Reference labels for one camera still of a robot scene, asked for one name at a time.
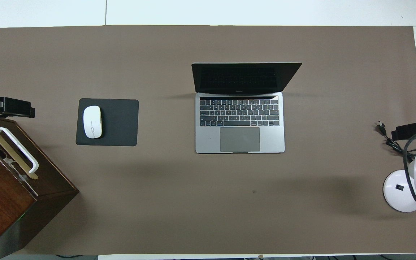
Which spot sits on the silver grey laptop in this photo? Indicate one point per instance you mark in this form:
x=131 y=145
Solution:
x=251 y=139

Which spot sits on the white desk lamp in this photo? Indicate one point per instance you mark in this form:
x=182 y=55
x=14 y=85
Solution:
x=397 y=187

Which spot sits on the white computer mouse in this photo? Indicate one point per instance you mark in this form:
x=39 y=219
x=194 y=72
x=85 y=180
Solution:
x=92 y=122

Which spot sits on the dark brown wooden box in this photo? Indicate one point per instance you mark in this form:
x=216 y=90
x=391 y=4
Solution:
x=2 y=195

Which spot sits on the black mouse pad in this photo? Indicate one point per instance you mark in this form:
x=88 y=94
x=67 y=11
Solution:
x=121 y=122

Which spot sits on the brown table mat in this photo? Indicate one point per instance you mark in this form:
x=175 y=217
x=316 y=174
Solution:
x=193 y=202

